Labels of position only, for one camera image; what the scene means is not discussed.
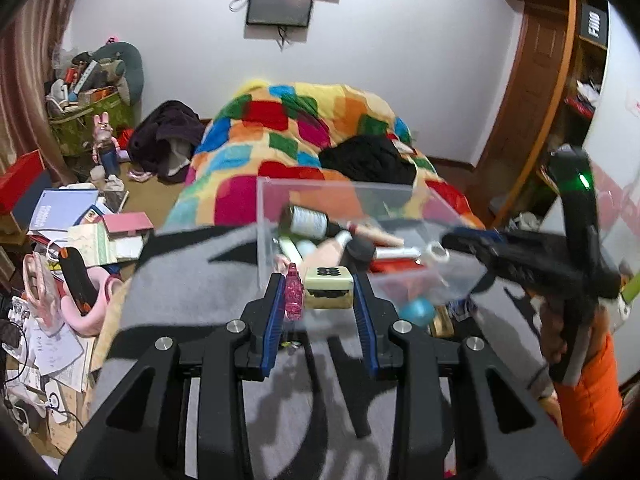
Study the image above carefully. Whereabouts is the blue flat packet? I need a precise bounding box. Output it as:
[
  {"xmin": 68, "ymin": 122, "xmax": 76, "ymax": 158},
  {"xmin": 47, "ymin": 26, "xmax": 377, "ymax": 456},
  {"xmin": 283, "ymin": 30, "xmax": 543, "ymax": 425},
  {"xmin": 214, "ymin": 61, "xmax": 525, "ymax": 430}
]
[{"xmin": 447, "ymin": 297, "xmax": 478, "ymax": 322}]

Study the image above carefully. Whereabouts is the mint green small bottle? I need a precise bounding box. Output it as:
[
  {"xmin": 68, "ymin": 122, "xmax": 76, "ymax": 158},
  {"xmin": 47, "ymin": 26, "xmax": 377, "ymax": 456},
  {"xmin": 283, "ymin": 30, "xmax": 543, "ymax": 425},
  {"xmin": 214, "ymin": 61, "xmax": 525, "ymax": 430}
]
[{"xmin": 294, "ymin": 240, "xmax": 317, "ymax": 259}]

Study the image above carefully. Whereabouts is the colourful patchwork quilt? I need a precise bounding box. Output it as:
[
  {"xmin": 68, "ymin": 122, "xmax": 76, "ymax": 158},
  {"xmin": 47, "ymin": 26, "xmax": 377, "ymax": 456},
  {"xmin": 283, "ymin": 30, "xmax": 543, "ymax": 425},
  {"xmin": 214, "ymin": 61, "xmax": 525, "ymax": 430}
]
[{"xmin": 89, "ymin": 79, "xmax": 486, "ymax": 376}]

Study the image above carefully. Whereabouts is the dark purple clothes pile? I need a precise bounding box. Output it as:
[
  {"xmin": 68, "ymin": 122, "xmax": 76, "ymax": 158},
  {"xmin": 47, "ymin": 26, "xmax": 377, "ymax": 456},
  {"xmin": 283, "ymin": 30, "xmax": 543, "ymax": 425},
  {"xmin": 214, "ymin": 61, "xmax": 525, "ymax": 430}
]
[{"xmin": 128, "ymin": 100, "xmax": 205, "ymax": 184}]

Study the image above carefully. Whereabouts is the pale green long tube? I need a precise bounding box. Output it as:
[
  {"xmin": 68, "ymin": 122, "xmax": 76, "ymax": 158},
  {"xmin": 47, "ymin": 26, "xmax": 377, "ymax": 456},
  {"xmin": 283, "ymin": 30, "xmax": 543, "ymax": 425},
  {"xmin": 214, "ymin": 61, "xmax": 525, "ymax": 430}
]
[{"xmin": 273, "ymin": 236, "xmax": 303, "ymax": 274}]

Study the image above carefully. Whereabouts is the pink glitter small bottle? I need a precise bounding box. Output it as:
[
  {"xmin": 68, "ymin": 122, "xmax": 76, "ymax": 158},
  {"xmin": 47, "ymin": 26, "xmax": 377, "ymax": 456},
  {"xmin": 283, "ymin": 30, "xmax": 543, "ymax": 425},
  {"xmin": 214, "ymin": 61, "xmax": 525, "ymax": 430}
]
[{"xmin": 284, "ymin": 262, "xmax": 304, "ymax": 322}]

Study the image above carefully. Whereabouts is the red box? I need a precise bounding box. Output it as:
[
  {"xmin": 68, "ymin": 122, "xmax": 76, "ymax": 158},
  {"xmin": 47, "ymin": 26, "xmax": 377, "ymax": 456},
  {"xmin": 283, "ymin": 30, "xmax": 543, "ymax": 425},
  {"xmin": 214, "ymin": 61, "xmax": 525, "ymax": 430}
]
[{"xmin": 0, "ymin": 150, "xmax": 46, "ymax": 214}]

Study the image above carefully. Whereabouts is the wooden door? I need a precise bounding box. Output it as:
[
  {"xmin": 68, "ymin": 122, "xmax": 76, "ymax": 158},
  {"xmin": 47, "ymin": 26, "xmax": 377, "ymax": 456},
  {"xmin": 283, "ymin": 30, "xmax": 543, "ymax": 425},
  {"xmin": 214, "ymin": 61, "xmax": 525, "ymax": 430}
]
[{"xmin": 477, "ymin": 0, "xmax": 577, "ymax": 226}]

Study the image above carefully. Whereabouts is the grey black blanket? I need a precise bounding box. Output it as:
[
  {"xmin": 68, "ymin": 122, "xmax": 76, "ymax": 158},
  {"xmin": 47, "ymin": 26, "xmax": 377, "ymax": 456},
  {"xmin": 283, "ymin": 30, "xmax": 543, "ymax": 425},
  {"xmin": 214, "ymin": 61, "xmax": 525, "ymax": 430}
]
[{"xmin": 89, "ymin": 223, "xmax": 557, "ymax": 480}]

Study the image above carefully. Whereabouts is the red capped beige tube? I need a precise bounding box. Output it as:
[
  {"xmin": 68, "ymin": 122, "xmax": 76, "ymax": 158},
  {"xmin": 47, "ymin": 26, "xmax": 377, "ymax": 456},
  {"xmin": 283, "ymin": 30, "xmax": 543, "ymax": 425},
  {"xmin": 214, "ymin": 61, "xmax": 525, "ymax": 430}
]
[{"xmin": 348, "ymin": 222, "xmax": 405, "ymax": 247}]

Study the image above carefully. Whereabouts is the right hand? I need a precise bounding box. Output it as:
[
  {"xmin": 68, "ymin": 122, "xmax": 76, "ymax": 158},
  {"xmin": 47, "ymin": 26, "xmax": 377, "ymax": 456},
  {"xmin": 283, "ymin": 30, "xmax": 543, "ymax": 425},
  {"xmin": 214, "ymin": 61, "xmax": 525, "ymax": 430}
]
[{"xmin": 540, "ymin": 298, "xmax": 610, "ymax": 387}]

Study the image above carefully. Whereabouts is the green cluttered storage basket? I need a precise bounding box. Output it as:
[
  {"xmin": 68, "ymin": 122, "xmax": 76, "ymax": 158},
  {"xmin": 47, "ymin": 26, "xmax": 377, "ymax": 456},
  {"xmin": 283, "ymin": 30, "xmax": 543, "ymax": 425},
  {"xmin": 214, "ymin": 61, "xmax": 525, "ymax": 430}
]
[{"xmin": 49, "ymin": 93, "xmax": 134, "ymax": 156}]

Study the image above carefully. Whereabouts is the rabbit figurine toy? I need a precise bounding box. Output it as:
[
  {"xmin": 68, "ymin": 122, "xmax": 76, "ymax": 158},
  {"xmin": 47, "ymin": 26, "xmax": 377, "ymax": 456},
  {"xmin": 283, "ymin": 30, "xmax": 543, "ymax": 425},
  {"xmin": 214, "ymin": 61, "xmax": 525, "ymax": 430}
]
[{"xmin": 92, "ymin": 112, "xmax": 120, "ymax": 177}]

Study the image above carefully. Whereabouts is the cream green small box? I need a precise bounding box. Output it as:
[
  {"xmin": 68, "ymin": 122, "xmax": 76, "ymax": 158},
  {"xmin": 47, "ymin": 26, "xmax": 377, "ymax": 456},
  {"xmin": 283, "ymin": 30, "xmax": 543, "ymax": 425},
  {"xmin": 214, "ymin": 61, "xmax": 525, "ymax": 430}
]
[{"xmin": 303, "ymin": 266, "xmax": 354, "ymax": 310}]

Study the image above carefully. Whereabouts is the striped pink curtain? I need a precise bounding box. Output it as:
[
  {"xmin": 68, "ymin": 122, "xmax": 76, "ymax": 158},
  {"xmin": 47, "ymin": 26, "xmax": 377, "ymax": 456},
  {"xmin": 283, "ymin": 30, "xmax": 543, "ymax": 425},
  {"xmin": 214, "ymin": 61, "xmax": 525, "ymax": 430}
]
[{"xmin": 1, "ymin": 0, "xmax": 76, "ymax": 183}]

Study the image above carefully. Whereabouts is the white clear pen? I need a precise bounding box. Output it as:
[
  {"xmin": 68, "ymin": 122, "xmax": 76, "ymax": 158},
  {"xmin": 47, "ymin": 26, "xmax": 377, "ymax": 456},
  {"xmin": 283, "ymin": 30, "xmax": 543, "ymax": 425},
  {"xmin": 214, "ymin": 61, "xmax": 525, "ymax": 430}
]
[{"xmin": 373, "ymin": 247, "xmax": 422, "ymax": 261}]

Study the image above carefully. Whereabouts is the small black wall monitor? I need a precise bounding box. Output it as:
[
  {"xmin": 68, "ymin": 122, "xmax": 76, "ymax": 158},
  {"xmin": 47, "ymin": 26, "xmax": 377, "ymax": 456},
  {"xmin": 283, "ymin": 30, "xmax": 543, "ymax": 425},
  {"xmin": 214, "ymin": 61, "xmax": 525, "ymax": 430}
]
[{"xmin": 246, "ymin": 0, "xmax": 314, "ymax": 28}]

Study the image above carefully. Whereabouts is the clear plastic storage box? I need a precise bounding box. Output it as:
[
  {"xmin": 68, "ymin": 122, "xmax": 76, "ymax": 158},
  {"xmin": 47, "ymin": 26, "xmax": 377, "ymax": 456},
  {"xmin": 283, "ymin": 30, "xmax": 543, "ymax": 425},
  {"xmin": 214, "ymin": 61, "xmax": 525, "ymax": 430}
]
[{"xmin": 256, "ymin": 177, "xmax": 485, "ymax": 307}]

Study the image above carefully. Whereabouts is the orange right sleeve forearm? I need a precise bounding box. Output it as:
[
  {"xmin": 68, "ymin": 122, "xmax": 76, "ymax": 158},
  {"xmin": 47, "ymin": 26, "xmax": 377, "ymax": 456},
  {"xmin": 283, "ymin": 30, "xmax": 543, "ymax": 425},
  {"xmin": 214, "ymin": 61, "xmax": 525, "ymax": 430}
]
[{"xmin": 554, "ymin": 334, "xmax": 626, "ymax": 464}]

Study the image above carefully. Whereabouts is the white tape roll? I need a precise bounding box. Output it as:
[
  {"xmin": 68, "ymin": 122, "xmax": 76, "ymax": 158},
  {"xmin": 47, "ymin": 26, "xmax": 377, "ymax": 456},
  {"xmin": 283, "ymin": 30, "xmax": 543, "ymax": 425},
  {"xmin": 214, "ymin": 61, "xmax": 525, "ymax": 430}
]
[{"xmin": 419, "ymin": 240, "xmax": 450, "ymax": 266}]

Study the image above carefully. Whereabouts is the beige cream tube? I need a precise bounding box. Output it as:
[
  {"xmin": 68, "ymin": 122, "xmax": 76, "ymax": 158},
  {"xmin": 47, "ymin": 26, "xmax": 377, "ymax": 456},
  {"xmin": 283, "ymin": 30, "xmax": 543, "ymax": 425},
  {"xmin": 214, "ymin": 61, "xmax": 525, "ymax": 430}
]
[{"xmin": 298, "ymin": 231, "xmax": 352, "ymax": 278}]

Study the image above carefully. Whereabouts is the blue white booklet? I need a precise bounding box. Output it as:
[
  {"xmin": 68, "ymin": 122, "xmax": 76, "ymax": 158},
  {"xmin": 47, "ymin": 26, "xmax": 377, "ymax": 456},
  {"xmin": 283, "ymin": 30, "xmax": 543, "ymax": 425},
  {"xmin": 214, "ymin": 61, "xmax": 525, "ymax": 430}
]
[{"xmin": 29, "ymin": 188, "xmax": 99, "ymax": 231}]

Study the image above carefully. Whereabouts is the black clothing on bed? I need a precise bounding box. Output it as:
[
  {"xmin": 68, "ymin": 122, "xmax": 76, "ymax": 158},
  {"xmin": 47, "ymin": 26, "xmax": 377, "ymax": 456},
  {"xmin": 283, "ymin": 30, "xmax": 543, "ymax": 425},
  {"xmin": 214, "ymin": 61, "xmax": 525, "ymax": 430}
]
[{"xmin": 318, "ymin": 136, "xmax": 416, "ymax": 185}]

